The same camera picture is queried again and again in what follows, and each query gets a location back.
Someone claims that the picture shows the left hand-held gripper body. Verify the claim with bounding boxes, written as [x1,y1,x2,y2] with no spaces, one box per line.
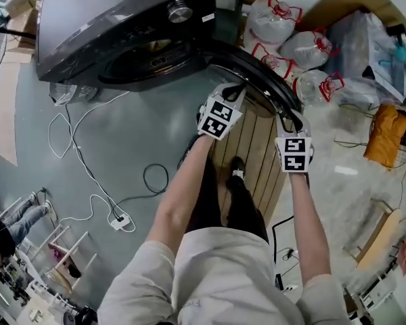
[198,93,244,139]

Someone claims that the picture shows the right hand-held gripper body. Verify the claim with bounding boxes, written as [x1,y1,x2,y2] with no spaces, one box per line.
[274,132,314,174]

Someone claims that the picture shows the person's right forearm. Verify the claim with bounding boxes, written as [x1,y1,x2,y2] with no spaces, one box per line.
[286,171,332,281]

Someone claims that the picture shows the person's left forearm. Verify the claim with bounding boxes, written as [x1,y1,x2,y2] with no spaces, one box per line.
[145,135,214,247]

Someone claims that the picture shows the dark grey washing machine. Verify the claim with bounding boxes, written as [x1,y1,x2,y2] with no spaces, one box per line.
[35,0,218,93]

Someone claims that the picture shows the wooden slatted platform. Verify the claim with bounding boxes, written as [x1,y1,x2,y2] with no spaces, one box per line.
[208,95,292,220]

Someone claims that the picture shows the person's black trousers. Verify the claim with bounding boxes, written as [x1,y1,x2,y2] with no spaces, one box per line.
[185,156,270,243]

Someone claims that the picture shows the orange bag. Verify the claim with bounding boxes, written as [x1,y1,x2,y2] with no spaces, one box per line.
[363,103,406,169]

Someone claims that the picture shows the large clear plastic bag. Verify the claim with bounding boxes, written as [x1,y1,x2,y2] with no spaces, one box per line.
[324,10,406,104]

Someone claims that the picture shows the wooden stool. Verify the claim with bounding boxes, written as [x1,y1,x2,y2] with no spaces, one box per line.
[343,197,403,267]

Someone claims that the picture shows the person's white t-shirt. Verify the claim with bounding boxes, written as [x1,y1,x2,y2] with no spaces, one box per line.
[97,227,346,325]

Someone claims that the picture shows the grey mesh laundry basket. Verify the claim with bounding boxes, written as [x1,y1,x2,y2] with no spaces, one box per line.
[49,81,99,107]

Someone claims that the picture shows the printed cardboard box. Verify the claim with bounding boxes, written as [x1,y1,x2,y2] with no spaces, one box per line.
[5,0,41,52]

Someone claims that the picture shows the flat cardboard sheet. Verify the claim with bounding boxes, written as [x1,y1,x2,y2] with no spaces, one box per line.
[0,54,21,167]

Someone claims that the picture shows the white work table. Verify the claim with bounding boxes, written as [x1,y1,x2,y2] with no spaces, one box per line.
[16,282,75,325]

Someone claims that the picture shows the labelled red-handled water jug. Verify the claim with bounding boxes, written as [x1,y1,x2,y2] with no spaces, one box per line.
[294,69,346,106]

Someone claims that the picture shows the thin black floor cable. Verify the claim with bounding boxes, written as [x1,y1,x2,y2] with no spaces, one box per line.
[271,215,300,296]

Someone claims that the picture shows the looped black cable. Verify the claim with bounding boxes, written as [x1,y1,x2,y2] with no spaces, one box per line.
[142,163,170,195]

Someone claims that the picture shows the black power cable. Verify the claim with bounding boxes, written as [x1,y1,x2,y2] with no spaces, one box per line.
[64,103,122,220]

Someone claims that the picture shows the white power strip with cable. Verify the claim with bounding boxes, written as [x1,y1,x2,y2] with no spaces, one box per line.
[49,89,136,233]

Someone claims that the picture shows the white frame stool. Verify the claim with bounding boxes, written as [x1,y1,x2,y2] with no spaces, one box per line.
[18,222,99,296]

